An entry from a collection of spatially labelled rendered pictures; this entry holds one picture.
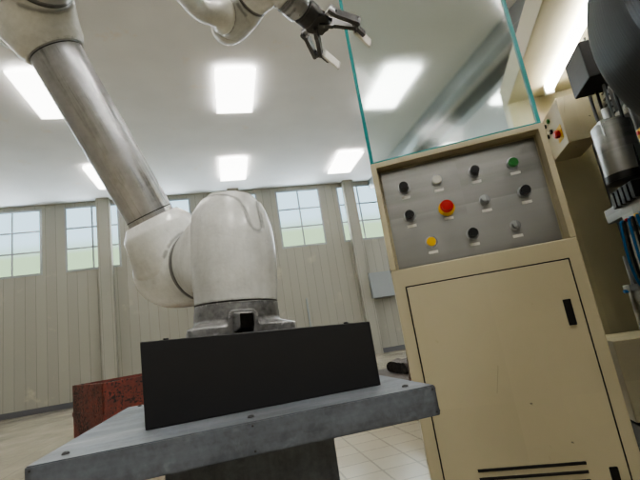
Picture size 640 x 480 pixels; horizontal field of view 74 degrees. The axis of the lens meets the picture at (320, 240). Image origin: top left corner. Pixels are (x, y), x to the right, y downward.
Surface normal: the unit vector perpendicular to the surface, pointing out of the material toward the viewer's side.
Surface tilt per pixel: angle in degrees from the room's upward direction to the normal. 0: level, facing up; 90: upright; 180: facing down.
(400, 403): 90
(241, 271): 94
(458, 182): 90
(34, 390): 90
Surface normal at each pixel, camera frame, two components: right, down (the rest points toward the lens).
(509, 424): -0.26, -0.17
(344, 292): 0.20, -0.24
